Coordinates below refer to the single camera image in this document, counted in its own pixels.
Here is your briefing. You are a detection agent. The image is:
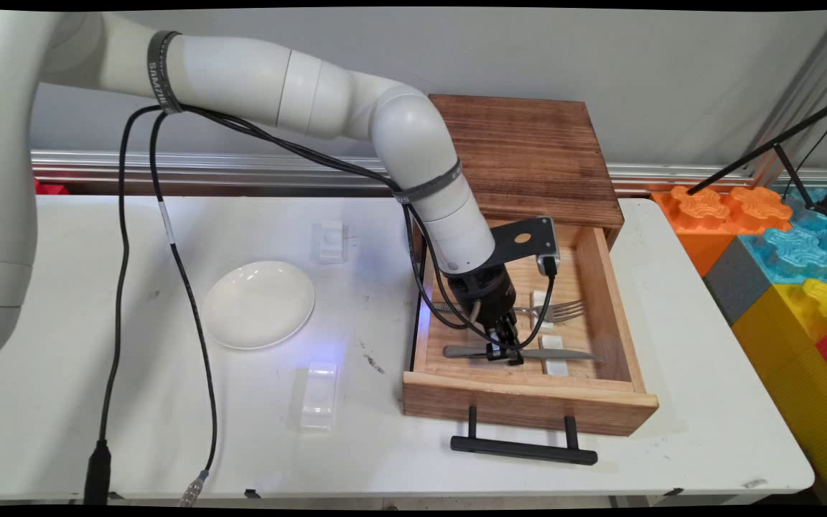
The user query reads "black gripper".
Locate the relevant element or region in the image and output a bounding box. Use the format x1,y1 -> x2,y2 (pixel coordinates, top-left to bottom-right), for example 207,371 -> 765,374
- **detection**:
446,261 -> 528,368

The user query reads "steel serrated table knife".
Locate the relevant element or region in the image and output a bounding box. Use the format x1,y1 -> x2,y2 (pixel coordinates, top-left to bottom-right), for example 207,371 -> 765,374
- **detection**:
443,344 -> 602,363

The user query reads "steel fork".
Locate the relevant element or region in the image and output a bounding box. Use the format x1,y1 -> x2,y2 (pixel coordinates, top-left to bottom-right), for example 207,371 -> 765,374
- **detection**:
431,299 -> 588,325

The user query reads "light wooden drawer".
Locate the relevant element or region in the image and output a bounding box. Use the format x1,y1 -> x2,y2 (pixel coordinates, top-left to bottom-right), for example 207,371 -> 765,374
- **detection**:
402,218 -> 660,438

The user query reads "dark wooden drawer cabinet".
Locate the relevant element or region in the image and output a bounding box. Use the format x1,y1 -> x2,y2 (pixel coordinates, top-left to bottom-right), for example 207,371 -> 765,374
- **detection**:
412,93 -> 627,264

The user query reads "grey foam block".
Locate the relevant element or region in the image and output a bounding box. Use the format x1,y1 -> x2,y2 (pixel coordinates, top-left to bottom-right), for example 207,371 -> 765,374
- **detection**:
702,237 -> 774,328

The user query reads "orange foam block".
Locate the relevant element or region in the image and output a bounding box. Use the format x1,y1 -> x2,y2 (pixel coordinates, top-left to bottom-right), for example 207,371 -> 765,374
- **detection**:
650,185 -> 793,278

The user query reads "white ceramic plate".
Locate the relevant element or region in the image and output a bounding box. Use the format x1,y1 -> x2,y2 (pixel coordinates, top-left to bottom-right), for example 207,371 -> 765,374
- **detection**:
202,260 -> 317,351

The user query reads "blue foam block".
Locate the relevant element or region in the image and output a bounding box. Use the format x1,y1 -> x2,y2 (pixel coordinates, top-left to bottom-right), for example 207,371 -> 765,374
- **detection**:
737,188 -> 827,288

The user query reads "black tripod stand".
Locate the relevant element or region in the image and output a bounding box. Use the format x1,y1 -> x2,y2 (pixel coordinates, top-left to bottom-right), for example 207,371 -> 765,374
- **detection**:
686,92 -> 827,221

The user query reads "grey curtain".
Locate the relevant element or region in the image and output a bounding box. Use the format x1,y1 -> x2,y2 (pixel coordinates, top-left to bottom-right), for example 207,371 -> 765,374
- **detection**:
744,10 -> 827,189

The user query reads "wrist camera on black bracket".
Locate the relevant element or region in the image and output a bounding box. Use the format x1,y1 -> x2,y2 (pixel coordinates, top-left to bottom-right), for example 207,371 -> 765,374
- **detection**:
485,215 -> 562,279

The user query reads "black drawer handle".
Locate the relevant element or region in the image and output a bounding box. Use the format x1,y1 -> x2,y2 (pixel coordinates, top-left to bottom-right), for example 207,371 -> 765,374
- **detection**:
449,406 -> 599,467

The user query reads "grey velcro strap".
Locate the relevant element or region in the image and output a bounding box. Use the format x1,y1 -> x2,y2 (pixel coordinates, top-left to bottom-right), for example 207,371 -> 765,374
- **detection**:
391,159 -> 465,206
146,29 -> 186,116

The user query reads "aluminium rail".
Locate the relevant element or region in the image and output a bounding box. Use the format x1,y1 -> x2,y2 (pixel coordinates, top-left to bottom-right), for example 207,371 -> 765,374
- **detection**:
29,149 -> 827,197

